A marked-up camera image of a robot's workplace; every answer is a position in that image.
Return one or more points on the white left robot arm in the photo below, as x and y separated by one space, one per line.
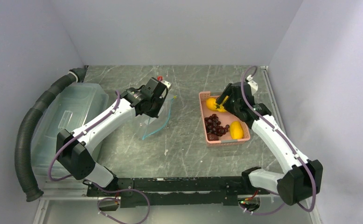
74 150

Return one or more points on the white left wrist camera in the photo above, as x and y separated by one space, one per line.
166 83

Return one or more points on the dark red grape bunch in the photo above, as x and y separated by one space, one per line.
213 125

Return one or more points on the aluminium frame rail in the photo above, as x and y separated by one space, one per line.
292 150

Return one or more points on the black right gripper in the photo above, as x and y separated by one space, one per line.
226 103

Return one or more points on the dark red date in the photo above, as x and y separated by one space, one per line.
212 137

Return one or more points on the yellow bell pepper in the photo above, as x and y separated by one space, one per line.
220 107

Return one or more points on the clear zip top bag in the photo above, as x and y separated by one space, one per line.
150 126

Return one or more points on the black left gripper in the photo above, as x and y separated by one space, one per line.
155 114

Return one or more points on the pink perforated plastic basket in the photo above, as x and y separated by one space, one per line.
225 118

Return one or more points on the yellow mango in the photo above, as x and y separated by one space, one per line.
211 104

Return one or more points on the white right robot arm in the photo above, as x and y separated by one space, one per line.
301 177

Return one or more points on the yellow lemon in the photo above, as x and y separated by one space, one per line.
236 130

